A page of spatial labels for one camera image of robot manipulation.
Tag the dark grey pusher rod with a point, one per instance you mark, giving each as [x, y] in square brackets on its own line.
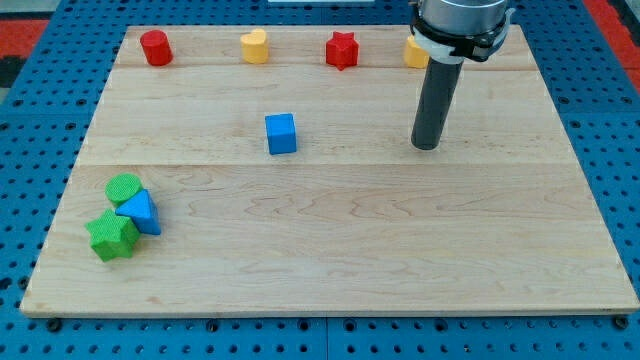
[433, 106]

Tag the green cylinder block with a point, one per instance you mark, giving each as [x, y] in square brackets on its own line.
[120, 188]

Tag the red star block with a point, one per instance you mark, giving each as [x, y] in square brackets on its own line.
[342, 50]

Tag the yellow block behind rod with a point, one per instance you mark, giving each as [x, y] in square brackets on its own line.
[413, 55]

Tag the green star block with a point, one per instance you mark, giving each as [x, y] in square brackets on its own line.
[112, 236]

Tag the wooden board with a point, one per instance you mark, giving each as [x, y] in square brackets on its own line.
[498, 220]

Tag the blue cube block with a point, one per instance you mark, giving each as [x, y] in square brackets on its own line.
[281, 133]

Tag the red cylinder block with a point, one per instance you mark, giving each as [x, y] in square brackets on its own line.
[156, 47]

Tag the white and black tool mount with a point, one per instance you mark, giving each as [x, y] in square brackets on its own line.
[453, 32]

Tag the yellow heart block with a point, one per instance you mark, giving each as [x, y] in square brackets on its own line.
[255, 46]

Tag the blue triangle block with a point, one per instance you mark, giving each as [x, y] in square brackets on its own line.
[142, 210]

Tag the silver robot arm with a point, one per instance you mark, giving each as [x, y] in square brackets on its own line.
[451, 32]

